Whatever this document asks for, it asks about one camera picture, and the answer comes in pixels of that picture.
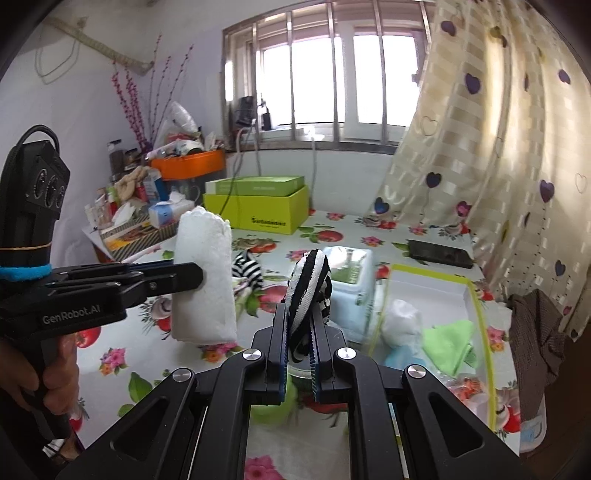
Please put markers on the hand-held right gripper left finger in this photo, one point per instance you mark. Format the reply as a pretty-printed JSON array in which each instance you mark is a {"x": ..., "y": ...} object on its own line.
[{"x": 277, "y": 350}]

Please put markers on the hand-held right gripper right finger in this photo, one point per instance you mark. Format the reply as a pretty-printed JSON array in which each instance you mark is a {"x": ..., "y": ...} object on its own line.
[{"x": 321, "y": 369}]

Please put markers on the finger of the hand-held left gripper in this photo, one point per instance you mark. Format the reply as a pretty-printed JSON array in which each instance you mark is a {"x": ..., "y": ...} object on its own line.
[
  {"x": 161, "y": 279},
  {"x": 152, "y": 264}
]

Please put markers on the white towel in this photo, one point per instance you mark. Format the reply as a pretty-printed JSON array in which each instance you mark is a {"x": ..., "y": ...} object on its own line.
[{"x": 203, "y": 258}]

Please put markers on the black white striped sock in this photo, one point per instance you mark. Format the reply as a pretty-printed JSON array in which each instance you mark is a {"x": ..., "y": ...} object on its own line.
[
  {"x": 307, "y": 277},
  {"x": 247, "y": 272}
]

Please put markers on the blue face mask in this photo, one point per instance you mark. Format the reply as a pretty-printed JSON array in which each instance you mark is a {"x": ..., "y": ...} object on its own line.
[{"x": 404, "y": 357}]

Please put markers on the white sock ball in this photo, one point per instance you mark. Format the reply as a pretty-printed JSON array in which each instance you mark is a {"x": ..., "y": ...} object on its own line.
[{"x": 401, "y": 323}]

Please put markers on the light green cloth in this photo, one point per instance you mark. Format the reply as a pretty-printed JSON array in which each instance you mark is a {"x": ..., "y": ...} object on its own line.
[{"x": 448, "y": 344}]

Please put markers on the person's left hand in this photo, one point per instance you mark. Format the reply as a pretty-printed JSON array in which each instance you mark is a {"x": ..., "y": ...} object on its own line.
[{"x": 62, "y": 369}]

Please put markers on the striped cardboard tray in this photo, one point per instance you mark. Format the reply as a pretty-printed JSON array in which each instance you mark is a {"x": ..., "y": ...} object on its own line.
[{"x": 134, "y": 235}]

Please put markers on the blue tissue box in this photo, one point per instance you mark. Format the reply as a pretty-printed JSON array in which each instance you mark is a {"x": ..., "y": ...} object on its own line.
[{"x": 166, "y": 214}]

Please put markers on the yellow-green patterned cloth roll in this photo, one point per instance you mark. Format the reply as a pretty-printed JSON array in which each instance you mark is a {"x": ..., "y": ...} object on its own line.
[{"x": 242, "y": 300}]

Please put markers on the blue white carton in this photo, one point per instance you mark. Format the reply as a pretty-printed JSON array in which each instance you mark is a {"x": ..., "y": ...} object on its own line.
[{"x": 151, "y": 184}]

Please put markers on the wet wipes pack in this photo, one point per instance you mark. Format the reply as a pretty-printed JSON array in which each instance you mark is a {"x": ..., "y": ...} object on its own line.
[{"x": 351, "y": 295}]

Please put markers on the beige knitted cloth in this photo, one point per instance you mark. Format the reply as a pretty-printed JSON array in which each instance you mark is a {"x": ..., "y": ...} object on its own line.
[{"x": 131, "y": 182}]

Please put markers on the orange basket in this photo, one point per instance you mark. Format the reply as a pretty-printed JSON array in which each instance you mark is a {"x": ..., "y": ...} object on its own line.
[{"x": 189, "y": 166}]

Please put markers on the lime green box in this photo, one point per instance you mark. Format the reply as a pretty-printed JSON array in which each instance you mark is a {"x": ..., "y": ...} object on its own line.
[{"x": 258, "y": 207}]

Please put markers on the fruit print tablecloth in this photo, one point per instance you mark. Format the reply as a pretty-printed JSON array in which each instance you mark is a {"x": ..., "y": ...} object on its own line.
[{"x": 351, "y": 230}]

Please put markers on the clear plastic wrapper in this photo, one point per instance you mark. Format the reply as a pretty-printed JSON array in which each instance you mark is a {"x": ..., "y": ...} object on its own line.
[{"x": 466, "y": 387}]

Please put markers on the white plastic bag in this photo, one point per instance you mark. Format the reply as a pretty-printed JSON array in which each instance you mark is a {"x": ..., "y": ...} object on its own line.
[{"x": 180, "y": 120}]

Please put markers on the purple flower branches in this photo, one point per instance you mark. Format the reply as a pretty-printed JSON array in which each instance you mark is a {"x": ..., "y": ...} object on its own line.
[{"x": 130, "y": 108}]

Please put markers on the black phone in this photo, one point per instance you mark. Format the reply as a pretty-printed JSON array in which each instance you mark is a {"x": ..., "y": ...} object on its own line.
[{"x": 438, "y": 254}]

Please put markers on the black charger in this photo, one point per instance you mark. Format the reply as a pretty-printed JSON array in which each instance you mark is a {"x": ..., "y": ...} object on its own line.
[{"x": 247, "y": 113}]

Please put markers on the brown checked cloth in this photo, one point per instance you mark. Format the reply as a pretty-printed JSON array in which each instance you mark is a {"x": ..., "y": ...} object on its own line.
[{"x": 535, "y": 332}]

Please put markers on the window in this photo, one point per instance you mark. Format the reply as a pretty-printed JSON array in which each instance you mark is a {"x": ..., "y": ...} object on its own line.
[{"x": 323, "y": 69}]

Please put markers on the heart print curtain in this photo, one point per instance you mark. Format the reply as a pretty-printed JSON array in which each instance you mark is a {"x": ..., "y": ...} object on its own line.
[{"x": 485, "y": 138}]

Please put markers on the beige wall pipe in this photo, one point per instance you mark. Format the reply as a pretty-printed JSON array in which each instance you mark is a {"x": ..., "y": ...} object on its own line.
[{"x": 106, "y": 53}]

